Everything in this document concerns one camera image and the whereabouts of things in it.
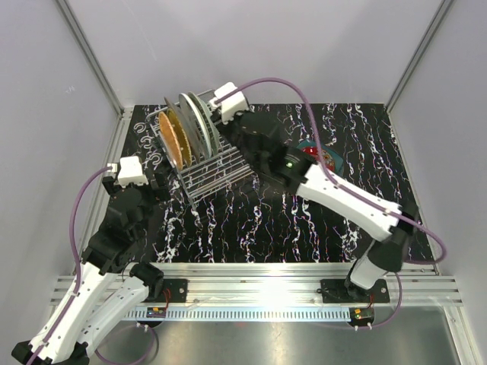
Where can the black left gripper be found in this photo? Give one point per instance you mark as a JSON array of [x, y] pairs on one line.
[[157, 195]]

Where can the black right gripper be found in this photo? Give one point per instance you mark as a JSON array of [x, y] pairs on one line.
[[229, 125]]

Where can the pale green plate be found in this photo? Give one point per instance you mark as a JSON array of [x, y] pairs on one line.
[[207, 117]]

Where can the orange woven plate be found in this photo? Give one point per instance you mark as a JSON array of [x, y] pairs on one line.
[[170, 140]]

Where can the grey reindeer plate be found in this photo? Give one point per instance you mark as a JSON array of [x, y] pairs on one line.
[[189, 129]]

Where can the yellow green woven plate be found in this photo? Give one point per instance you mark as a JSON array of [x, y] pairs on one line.
[[181, 137]]

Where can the red floral plate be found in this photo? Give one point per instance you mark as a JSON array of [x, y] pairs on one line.
[[327, 157]]

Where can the white bottom plate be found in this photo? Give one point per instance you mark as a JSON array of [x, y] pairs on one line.
[[194, 115]]

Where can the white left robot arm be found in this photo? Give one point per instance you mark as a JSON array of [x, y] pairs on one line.
[[80, 322]]

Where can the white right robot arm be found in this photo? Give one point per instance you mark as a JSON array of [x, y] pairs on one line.
[[291, 170]]

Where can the teal square plate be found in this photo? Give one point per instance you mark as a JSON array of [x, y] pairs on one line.
[[339, 170]]

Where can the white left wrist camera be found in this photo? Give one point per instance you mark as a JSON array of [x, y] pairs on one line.
[[128, 171]]

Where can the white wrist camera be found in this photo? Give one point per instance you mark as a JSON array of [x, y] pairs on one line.
[[128, 171], [228, 102]]

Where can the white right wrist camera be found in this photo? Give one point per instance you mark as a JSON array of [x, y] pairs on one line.
[[228, 102]]

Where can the silver wire dish rack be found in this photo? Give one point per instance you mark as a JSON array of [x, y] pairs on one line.
[[209, 176]]

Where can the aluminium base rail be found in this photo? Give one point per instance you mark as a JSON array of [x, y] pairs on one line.
[[250, 292]]

